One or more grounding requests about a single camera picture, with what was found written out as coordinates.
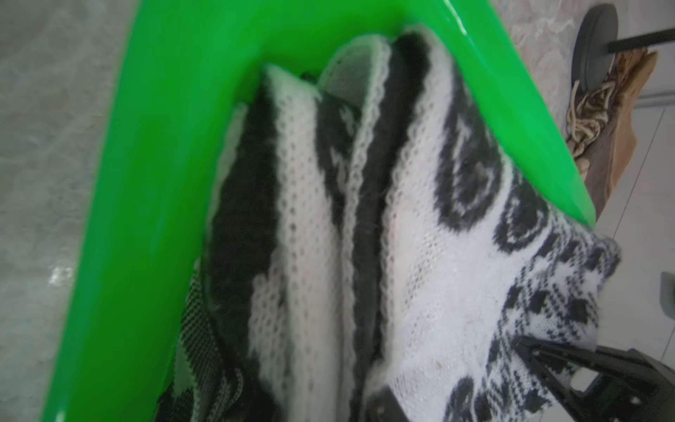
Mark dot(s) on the green plastic basket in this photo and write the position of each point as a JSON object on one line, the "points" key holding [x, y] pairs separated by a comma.
{"points": [[187, 64]]}

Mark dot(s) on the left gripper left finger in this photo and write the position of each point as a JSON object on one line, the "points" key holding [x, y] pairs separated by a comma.
{"points": [[383, 406]]}

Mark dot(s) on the black white smiley scarf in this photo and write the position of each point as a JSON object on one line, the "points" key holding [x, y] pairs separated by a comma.
{"points": [[369, 231]]}

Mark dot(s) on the brown plaid fringed scarf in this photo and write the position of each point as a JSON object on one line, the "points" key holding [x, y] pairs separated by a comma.
{"points": [[601, 138]]}

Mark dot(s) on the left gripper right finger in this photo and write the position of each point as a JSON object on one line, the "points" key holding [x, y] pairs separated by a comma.
{"points": [[626, 385]]}

